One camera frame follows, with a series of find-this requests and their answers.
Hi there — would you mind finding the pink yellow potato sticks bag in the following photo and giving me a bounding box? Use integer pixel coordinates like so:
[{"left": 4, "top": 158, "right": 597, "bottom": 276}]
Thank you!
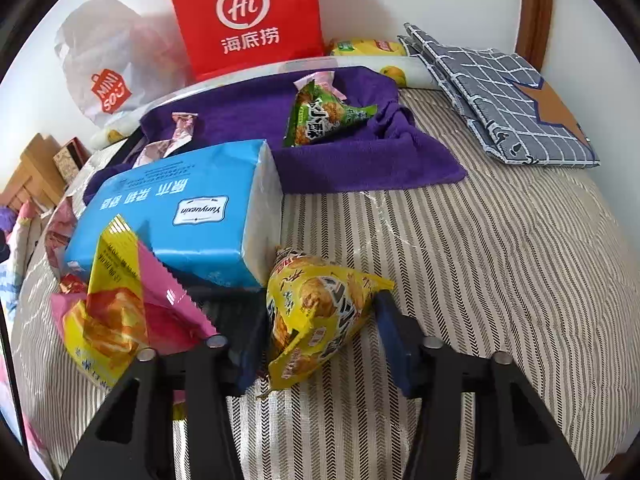
[{"left": 51, "top": 216, "right": 217, "bottom": 391}]

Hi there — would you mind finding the yellow snack packet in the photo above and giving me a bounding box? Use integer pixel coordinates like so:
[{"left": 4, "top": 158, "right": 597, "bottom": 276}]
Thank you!
[{"left": 258, "top": 247, "right": 395, "bottom": 400}]

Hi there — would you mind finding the green snack packet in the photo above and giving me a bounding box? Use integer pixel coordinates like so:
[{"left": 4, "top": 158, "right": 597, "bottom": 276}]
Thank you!
[{"left": 283, "top": 80, "right": 378, "bottom": 148}]

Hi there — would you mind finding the red snack packet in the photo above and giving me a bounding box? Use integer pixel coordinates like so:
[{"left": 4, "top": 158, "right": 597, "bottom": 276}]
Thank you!
[{"left": 44, "top": 196, "right": 88, "bottom": 294}]

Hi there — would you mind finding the blue tissue pack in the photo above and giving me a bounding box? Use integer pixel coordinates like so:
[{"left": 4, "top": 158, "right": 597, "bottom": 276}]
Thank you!
[{"left": 64, "top": 140, "right": 283, "bottom": 289}]

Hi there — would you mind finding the wooden bed headboard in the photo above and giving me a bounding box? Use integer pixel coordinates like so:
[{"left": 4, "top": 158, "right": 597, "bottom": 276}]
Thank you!
[{"left": 1, "top": 133, "right": 66, "bottom": 212}]

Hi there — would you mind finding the patterned small box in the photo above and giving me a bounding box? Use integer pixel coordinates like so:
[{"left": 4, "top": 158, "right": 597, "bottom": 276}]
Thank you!
[{"left": 52, "top": 136, "right": 90, "bottom": 185}]

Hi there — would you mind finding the pink purple candy packet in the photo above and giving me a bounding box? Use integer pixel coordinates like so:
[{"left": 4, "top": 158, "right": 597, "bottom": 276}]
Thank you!
[{"left": 134, "top": 112, "right": 198, "bottom": 168}]

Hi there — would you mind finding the purple towel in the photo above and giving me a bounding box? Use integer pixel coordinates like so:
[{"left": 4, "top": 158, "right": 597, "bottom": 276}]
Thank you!
[{"left": 81, "top": 65, "right": 469, "bottom": 206}]

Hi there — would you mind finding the grey checked folded cloth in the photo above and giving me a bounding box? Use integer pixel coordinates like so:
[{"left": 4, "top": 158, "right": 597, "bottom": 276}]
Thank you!
[{"left": 404, "top": 23, "right": 600, "bottom": 168}]

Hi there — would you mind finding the white Miniso plastic bag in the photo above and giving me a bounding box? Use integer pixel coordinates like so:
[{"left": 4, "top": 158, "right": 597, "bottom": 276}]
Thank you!
[{"left": 54, "top": 0, "right": 190, "bottom": 128}]

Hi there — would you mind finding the yellow lemon tea pack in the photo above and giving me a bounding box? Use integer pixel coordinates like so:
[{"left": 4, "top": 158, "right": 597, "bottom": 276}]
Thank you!
[{"left": 328, "top": 38, "right": 407, "bottom": 56}]

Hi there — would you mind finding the red paper shopping bag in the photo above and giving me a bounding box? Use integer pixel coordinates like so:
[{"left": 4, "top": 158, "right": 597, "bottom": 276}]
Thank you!
[{"left": 171, "top": 0, "right": 324, "bottom": 80}]

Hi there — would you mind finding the brown wooden door frame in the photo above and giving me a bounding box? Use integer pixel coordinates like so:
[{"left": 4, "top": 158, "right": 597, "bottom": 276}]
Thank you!
[{"left": 515, "top": 0, "right": 553, "bottom": 70}]

